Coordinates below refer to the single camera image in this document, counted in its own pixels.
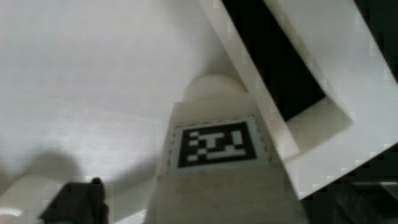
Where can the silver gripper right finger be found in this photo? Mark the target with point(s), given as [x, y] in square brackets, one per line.
[354, 203]

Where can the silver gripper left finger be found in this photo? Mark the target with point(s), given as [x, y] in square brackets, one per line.
[78, 206]

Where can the white table leg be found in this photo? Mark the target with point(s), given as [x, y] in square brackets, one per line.
[222, 183]

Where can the white square tabletop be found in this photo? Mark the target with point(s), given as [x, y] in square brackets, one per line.
[100, 57]

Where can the white obstacle fence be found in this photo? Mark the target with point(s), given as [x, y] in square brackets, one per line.
[345, 130]

